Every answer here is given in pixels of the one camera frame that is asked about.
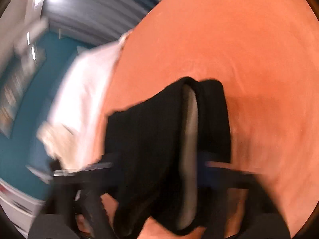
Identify black pants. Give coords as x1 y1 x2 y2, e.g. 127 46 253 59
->
105 77 232 239

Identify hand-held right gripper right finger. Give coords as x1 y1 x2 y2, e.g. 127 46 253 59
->
199 152 291 239

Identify white furniture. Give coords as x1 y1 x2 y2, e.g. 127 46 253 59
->
0 179 45 237

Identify cream quilted blanket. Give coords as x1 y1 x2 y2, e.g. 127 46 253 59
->
37 122 75 160

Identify grey curtain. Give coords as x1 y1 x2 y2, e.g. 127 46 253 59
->
42 0 155 48

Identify wall poster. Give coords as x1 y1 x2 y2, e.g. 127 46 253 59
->
0 47 46 137

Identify white blanket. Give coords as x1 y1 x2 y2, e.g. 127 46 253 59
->
47 30 132 170

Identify white air conditioner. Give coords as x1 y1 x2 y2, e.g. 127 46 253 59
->
14 17 49 55

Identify orange fleece blanket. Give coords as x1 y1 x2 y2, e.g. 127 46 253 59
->
100 0 319 239

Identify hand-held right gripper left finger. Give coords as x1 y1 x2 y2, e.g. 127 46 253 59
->
29 154 120 239

